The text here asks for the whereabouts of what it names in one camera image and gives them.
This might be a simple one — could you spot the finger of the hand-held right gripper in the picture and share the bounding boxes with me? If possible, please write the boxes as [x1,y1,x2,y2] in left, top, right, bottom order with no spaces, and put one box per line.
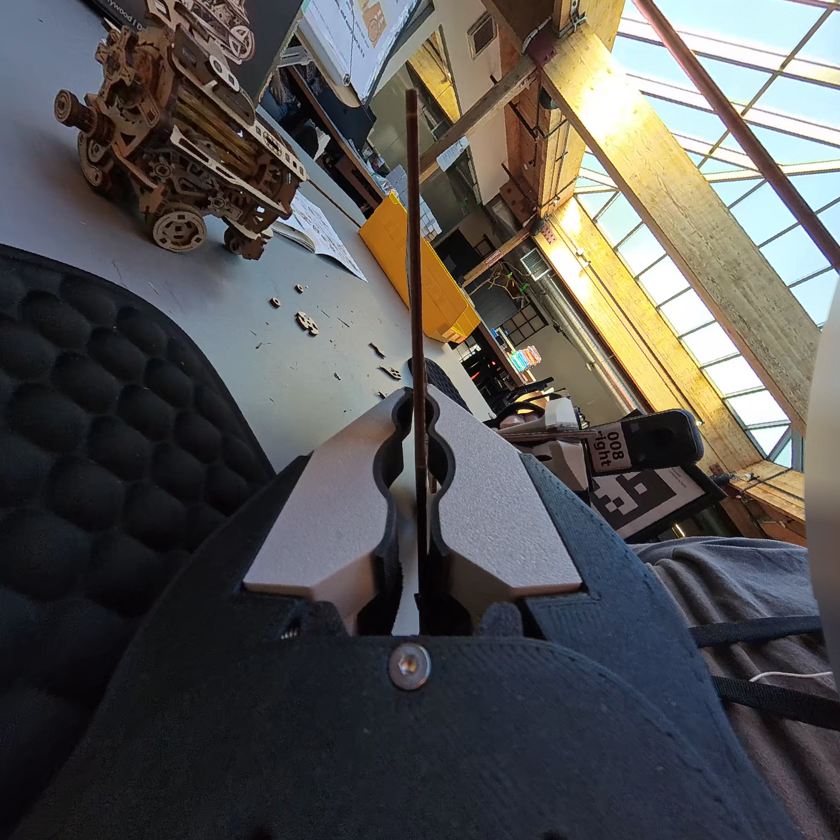
[517,437,590,492]
[499,397,582,434]

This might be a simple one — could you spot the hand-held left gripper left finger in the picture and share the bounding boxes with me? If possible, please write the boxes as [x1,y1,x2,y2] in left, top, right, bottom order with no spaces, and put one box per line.
[243,387,414,635]

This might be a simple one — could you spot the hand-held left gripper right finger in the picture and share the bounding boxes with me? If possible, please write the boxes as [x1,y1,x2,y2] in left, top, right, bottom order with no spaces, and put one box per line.
[425,384,585,630]

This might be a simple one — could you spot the thin dark wooden sheet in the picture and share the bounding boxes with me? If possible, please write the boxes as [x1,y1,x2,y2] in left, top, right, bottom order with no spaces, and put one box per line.
[405,88,439,636]

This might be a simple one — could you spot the wooden mechanical model vehicle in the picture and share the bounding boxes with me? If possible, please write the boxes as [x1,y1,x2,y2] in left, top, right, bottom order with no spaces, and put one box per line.
[54,0,309,261]

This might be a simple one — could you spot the black model kit box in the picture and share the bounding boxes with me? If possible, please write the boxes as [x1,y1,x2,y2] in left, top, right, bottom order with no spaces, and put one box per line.
[85,0,306,102]

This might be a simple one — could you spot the black chair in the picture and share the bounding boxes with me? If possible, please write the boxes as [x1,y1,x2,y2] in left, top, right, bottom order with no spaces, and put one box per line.
[499,377,559,411]

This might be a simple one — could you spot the black dimpled cushion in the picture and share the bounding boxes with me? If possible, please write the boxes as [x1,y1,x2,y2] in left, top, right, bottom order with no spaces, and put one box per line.
[407,357,473,417]
[0,243,277,840]

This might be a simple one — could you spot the yellow plastic bin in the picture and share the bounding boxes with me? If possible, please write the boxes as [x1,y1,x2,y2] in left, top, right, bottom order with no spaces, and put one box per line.
[357,190,483,345]

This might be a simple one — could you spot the person's grey garment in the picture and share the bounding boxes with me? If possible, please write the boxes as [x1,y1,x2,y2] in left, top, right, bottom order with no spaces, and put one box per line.
[630,537,840,840]

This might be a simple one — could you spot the white rounded object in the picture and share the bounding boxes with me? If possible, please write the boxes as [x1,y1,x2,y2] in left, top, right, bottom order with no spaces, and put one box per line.
[804,276,840,697]

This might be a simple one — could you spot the stack of white cubes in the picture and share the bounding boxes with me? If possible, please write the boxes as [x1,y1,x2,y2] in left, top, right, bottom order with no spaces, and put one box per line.
[386,164,442,245]

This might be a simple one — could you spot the instruction booklet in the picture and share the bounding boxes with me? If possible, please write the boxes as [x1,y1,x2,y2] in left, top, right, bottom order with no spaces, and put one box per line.
[272,190,368,283]

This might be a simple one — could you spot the white framed display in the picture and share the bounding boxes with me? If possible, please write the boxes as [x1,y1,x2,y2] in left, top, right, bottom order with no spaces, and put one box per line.
[297,0,435,107]

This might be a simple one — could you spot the silver air duct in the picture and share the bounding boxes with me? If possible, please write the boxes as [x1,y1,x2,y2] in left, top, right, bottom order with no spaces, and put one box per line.
[535,272,651,417]

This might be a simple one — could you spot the black strap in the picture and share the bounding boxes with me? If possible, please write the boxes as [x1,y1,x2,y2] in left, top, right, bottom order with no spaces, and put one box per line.
[712,676,840,729]
[689,617,824,647]

